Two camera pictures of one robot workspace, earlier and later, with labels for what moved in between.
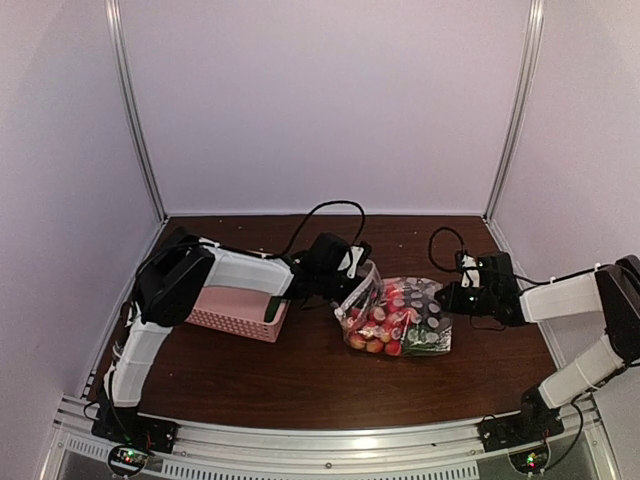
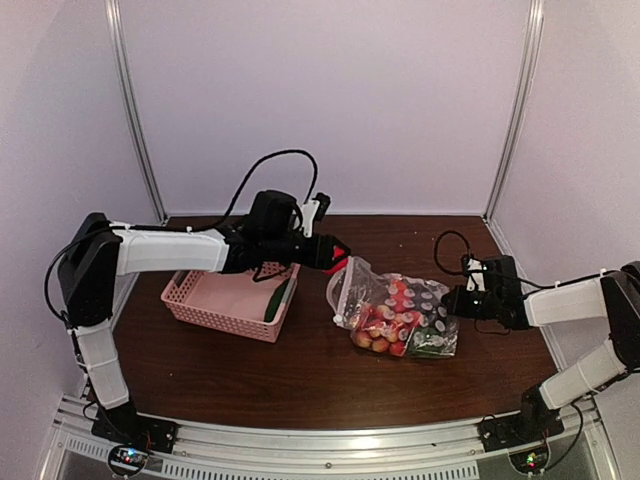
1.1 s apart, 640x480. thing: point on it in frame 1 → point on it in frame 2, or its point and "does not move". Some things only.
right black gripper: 453,303 does not move
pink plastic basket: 241,310 does not move
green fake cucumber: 272,307 does not move
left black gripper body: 328,286 → 318,256
